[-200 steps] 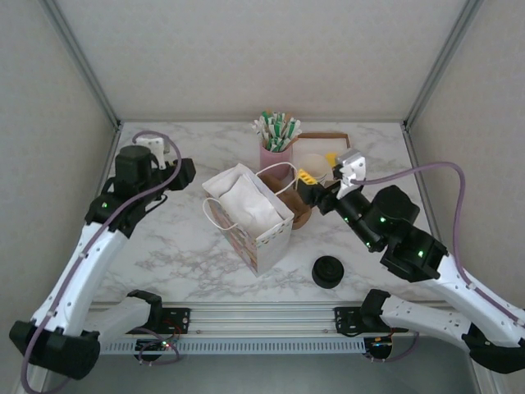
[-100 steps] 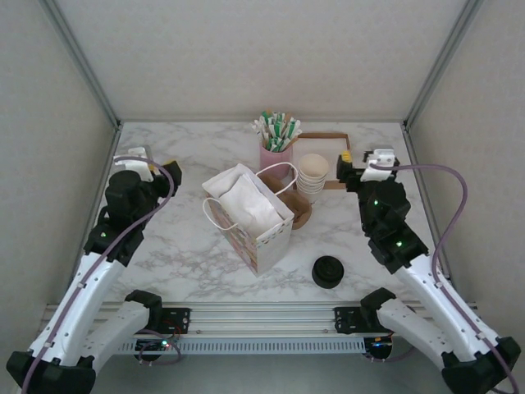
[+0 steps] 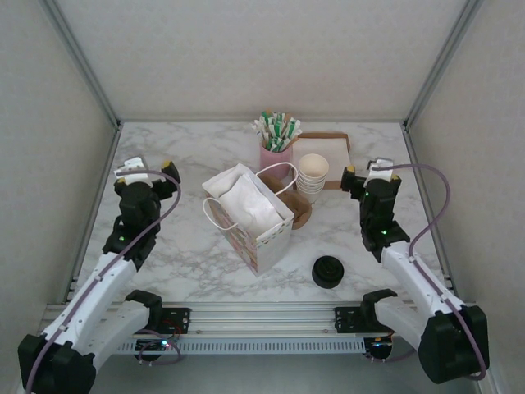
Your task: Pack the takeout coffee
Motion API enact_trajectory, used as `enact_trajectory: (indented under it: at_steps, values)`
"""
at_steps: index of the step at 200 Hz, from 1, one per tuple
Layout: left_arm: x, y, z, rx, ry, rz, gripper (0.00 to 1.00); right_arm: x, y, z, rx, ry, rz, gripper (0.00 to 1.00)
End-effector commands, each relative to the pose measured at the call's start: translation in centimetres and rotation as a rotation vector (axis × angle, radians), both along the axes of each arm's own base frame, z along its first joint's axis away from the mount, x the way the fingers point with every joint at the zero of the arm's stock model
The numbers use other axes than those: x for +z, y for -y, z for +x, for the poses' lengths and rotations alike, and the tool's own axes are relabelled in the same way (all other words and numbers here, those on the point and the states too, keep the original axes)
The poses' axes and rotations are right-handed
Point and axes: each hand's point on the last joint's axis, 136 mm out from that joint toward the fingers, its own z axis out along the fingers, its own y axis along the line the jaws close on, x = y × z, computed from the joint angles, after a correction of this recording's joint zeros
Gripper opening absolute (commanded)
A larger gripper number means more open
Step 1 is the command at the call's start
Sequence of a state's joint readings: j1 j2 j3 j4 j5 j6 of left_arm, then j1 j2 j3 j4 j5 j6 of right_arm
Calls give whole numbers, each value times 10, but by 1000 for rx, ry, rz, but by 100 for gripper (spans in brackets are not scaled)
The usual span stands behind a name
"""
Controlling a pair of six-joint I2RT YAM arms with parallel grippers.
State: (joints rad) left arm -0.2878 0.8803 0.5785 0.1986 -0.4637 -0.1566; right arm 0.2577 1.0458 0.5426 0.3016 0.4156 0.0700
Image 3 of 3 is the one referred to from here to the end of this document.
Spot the brown cardboard tray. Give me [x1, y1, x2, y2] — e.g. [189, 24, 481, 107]
[294, 131, 353, 192]

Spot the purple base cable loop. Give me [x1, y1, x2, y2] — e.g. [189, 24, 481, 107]
[364, 336, 419, 364]
[137, 327, 185, 367]

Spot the aluminium mounting rail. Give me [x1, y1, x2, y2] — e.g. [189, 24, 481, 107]
[43, 302, 486, 334]

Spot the white patterned paper bag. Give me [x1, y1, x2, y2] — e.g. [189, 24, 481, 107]
[200, 162, 299, 277]

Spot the green white wrapped straw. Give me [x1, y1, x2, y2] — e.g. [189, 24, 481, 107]
[251, 117, 272, 144]
[272, 111, 286, 149]
[282, 117, 304, 147]
[260, 109, 276, 147]

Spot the white napkin stack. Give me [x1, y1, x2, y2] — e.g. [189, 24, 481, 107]
[295, 137, 352, 181]

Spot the white paper napkin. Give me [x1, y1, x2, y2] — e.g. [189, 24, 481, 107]
[219, 174, 288, 237]

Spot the controller circuit board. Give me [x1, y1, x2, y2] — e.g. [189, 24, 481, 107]
[367, 335, 395, 356]
[137, 337, 173, 355]

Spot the pink straw holder cup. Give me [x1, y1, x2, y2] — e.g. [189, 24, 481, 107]
[258, 139, 294, 180]

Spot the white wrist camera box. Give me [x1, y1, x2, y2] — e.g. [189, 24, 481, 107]
[113, 157, 152, 185]
[366, 157, 395, 181]

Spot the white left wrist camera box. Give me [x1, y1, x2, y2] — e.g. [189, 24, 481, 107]
[113, 157, 152, 185]

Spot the white slotted cable duct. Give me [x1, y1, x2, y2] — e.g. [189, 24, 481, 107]
[52, 337, 367, 355]

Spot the black plastic lid stack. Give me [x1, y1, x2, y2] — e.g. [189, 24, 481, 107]
[311, 254, 344, 289]

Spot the aluminium frame post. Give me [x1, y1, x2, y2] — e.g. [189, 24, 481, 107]
[48, 0, 122, 128]
[404, 0, 485, 128]

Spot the brown pulp cup carrier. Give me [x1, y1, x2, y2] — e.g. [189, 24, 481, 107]
[257, 172, 313, 231]

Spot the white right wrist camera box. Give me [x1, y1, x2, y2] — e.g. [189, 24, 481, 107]
[366, 157, 395, 181]

